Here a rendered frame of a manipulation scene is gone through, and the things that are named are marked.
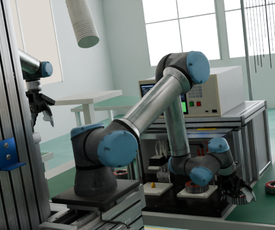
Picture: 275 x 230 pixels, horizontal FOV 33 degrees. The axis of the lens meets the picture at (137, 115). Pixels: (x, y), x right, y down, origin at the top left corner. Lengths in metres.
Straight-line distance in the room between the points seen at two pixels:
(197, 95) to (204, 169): 0.64
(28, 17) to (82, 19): 4.91
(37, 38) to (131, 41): 2.26
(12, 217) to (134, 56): 8.36
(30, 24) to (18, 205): 6.87
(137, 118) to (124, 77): 8.44
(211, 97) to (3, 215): 1.18
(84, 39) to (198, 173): 1.87
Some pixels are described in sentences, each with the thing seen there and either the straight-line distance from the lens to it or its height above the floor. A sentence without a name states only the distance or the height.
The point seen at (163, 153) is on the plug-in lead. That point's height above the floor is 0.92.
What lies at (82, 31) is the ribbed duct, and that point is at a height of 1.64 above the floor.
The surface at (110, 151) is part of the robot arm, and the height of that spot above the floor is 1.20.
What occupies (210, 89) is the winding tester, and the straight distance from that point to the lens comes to 2.23.
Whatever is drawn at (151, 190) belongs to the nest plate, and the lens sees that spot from 2.33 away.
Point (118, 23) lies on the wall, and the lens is 9.87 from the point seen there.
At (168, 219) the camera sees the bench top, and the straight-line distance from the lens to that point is 2.07.
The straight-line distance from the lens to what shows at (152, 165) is 2.37.
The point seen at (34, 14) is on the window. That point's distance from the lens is 8.38.
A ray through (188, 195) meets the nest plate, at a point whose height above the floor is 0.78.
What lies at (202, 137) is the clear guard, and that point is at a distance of 2.05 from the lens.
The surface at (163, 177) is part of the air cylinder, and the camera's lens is 2.46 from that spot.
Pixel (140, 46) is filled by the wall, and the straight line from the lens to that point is 9.62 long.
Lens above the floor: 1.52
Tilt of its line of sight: 9 degrees down
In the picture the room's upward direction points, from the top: 8 degrees counter-clockwise
